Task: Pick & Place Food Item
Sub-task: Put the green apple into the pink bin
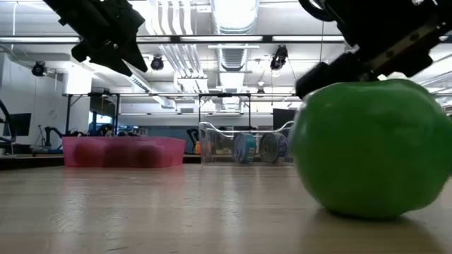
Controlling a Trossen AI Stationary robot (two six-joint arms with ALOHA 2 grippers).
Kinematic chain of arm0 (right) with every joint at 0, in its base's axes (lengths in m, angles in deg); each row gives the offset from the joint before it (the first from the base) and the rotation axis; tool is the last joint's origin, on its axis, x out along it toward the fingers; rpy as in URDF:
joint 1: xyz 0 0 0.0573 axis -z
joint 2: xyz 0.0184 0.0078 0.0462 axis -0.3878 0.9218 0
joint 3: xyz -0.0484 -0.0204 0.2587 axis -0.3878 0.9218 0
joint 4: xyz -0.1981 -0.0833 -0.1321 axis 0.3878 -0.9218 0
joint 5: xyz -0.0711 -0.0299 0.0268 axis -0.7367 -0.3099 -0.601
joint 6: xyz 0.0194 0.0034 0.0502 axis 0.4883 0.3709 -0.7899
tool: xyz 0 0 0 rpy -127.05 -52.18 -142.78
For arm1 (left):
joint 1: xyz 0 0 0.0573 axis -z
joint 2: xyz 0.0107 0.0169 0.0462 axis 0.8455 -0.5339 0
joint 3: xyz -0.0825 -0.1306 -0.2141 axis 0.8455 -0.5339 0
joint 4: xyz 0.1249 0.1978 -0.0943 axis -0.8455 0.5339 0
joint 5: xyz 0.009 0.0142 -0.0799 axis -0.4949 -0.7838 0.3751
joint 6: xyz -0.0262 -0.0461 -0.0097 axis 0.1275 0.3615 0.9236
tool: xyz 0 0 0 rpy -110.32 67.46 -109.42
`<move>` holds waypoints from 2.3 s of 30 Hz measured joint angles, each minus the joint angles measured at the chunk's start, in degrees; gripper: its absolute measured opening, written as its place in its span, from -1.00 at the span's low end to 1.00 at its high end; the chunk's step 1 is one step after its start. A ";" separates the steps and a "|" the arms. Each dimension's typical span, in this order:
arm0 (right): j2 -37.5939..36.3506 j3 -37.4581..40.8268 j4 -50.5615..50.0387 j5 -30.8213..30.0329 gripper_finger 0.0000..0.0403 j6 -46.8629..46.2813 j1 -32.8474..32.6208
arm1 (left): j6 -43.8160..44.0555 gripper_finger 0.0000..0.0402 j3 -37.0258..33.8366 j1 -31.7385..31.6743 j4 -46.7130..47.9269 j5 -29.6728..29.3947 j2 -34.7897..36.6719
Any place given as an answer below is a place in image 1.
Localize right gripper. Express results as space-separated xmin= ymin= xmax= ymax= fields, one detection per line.
xmin=295 ymin=0 xmax=452 ymax=99

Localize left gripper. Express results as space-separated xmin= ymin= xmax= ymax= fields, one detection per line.
xmin=44 ymin=0 xmax=148 ymax=76

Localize green toy apple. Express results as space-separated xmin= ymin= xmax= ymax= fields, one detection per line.
xmin=290 ymin=78 xmax=452 ymax=219

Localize purple toy grapes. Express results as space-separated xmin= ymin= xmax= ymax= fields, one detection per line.
xmin=102 ymin=143 xmax=130 ymax=168

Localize blue label tin can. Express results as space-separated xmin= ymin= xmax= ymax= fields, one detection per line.
xmin=232 ymin=132 xmax=257 ymax=164
xmin=259 ymin=132 xmax=289 ymax=164

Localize black ceiling spotlight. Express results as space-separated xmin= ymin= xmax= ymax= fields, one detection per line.
xmin=31 ymin=60 xmax=47 ymax=78
xmin=269 ymin=44 xmax=289 ymax=71
xmin=150 ymin=54 xmax=165 ymax=71

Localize pink plastic tray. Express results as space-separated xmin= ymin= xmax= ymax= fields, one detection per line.
xmin=61 ymin=136 xmax=187 ymax=169

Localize black overhead light bar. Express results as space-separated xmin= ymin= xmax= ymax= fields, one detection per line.
xmin=0 ymin=34 xmax=346 ymax=44

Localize black computer monitor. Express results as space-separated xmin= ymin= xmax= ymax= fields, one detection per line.
xmin=2 ymin=112 xmax=32 ymax=137
xmin=272 ymin=108 xmax=298 ymax=130

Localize clear plastic bin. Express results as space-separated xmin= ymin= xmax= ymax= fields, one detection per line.
xmin=198 ymin=121 xmax=296 ymax=166

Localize black metal stand frame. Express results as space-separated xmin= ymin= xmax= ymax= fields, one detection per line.
xmin=64 ymin=92 xmax=121 ymax=138

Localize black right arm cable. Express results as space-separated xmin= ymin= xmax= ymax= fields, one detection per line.
xmin=298 ymin=0 xmax=336 ymax=23

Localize silver ceiling duct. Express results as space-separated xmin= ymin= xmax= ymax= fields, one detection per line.
xmin=210 ymin=0 xmax=261 ymax=112

